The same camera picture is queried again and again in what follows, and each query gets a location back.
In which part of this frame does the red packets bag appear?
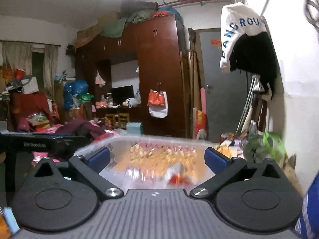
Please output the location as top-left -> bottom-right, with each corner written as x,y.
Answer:
164,162 -> 193,186

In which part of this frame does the pile of dark clothes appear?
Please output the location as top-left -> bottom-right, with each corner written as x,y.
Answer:
55,119 -> 105,140

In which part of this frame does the green and white plastic bag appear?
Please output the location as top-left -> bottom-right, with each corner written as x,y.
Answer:
243,132 -> 287,165

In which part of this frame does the teal small box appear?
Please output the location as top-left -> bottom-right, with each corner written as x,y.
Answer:
126,122 -> 143,135

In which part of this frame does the blue plastic bags pile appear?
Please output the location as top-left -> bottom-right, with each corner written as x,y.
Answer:
63,80 -> 89,110

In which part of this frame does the white plastic lattice basket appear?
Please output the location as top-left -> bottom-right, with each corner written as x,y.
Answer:
75,135 -> 215,192

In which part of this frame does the black monitor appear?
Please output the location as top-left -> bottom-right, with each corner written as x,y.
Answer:
111,85 -> 135,105

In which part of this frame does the grey metal door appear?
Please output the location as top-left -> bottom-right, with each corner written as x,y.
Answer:
199,28 -> 248,142

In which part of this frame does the orange and white hanging bag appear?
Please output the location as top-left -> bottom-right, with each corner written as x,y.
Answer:
147,89 -> 168,119

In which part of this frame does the beige window curtain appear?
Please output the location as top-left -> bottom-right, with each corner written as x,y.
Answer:
43,45 -> 58,99

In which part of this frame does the blue fabric bag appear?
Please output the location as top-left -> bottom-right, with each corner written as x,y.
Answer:
295,174 -> 319,239

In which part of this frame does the black hanging garment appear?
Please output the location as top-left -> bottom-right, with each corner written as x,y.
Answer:
230,32 -> 277,97

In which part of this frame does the green cloth atop wardrobe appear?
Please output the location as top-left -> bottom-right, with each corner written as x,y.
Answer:
97,9 -> 156,38

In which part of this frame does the dark red wooden wardrobe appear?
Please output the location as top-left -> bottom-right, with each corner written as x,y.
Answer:
75,14 -> 190,138

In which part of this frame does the white hoodie with blue letters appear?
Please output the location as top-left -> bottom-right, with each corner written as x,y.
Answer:
220,2 -> 266,73

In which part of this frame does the coiled grey cable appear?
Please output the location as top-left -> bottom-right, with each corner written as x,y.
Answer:
304,0 -> 319,34

